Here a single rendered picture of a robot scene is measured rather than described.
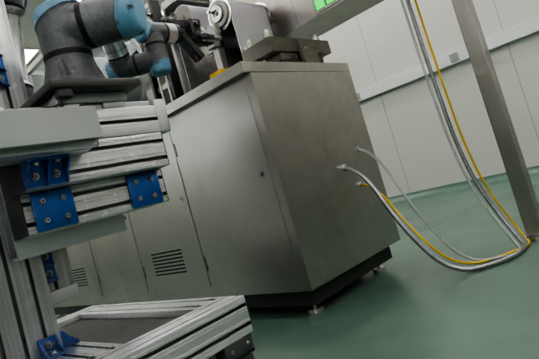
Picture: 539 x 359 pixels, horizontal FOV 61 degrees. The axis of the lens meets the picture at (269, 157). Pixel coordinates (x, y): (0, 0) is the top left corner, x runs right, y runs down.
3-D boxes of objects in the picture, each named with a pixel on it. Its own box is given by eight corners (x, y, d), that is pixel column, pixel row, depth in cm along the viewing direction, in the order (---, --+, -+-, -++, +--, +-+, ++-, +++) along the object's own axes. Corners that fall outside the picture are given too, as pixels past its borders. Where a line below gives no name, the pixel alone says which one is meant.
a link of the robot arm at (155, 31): (135, 48, 163) (128, 26, 163) (160, 50, 171) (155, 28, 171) (146, 39, 157) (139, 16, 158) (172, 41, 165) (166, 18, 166)
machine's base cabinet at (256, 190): (42, 322, 321) (13, 203, 327) (125, 290, 368) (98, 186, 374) (319, 321, 150) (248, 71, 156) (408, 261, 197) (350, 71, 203)
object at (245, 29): (242, 58, 195) (231, 17, 196) (279, 59, 212) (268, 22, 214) (243, 58, 195) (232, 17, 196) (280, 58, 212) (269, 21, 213)
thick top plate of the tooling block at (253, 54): (245, 66, 189) (241, 52, 189) (305, 66, 218) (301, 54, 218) (272, 50, 178) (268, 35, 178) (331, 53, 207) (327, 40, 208)
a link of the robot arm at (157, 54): (145, 82, 167) (137, 53, 168) (175, 74, 167) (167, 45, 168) (139, 77, 159) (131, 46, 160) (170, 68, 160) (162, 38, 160)
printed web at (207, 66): (196, 113, 220) (169, 14, 224) (233, 110, 238) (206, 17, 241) (251, 84, 194) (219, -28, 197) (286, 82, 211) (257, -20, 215)
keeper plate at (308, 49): (303, 65, 190) (295, 40, 190) (317, 65, 197) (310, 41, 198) (307, 62, 188) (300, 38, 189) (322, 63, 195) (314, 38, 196)
